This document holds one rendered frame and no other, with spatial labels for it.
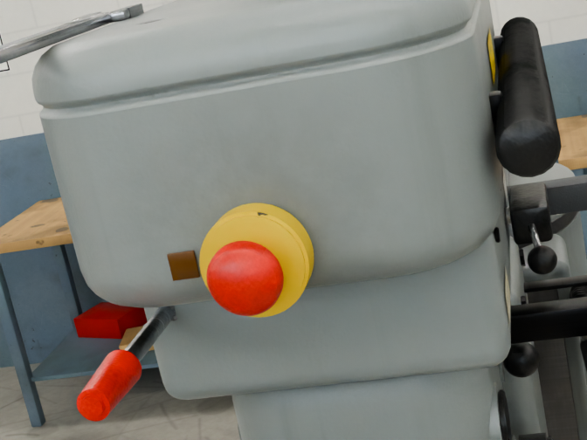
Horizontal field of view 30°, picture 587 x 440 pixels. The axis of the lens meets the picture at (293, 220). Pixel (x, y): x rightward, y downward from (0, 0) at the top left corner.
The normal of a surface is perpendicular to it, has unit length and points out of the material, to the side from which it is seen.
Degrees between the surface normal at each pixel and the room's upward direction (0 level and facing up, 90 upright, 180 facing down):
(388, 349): 90
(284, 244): 90
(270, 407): 82
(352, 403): 83
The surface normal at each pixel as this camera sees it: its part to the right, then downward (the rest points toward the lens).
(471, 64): 0.87, -0.05
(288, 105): -0.18, 0.29
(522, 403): 0.27, 0.20
